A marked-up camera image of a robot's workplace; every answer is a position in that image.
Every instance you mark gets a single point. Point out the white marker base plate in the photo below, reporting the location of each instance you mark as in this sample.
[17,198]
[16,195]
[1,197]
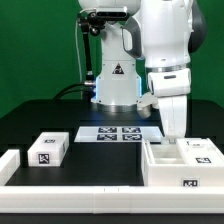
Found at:
[118,134]

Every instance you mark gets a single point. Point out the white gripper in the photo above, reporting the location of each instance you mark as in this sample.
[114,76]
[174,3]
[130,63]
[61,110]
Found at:
[171,90]

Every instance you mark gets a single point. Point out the white U-shaped fence frame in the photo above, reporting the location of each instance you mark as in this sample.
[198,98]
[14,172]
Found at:
[70,199]

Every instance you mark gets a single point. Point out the white cabinet door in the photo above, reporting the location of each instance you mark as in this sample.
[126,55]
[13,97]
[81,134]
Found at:
[167,141]
[200,152]

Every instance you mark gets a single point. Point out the grey depth camera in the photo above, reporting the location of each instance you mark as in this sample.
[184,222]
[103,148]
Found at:
[110,14]

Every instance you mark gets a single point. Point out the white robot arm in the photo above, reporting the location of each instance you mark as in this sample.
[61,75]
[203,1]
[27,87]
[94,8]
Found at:
[146,47]

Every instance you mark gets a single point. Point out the white cabinet top block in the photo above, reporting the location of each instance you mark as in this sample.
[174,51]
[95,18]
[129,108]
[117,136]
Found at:
[48,150]

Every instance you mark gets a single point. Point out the white cabinet body box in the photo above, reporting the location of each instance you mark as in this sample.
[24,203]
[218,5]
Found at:
[163,166]

